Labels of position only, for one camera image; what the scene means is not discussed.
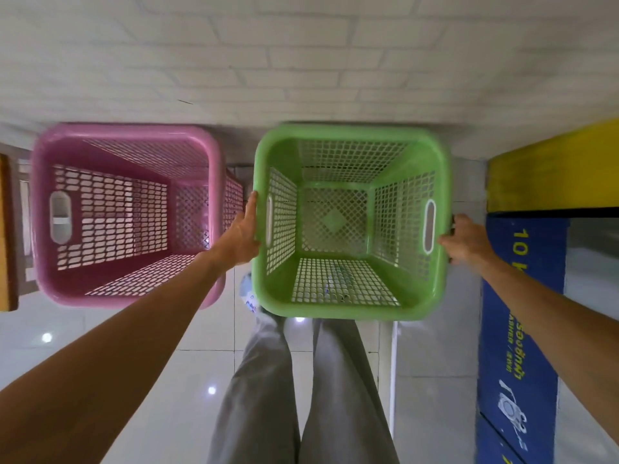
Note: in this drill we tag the green plastic laundry basket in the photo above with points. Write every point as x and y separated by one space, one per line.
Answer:
338 140

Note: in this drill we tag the person's right thumb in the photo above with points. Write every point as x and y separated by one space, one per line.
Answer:
447 242

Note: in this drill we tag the pink plastic laundry basket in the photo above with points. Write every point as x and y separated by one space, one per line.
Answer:
125 140

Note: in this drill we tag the person's left thumb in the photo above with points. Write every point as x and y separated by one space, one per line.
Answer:
251 210

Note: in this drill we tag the person's right forearm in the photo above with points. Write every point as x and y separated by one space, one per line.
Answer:
561 318

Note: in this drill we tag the brown wooden furniture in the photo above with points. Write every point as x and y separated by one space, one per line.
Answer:
7 236

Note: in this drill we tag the person's left forearm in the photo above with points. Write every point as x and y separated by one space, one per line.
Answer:
106 362

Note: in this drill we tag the person's grey trousers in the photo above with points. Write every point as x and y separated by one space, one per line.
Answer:
333 396

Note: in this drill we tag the person's right hand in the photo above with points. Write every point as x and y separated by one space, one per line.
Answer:
469 241

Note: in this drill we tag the white and blue shoe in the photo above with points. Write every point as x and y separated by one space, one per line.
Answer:
249 294

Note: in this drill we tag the person's left hand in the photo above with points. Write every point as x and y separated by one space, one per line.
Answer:
240 241

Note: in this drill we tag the blue and yellow washing machine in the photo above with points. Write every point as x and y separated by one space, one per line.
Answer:
522 333

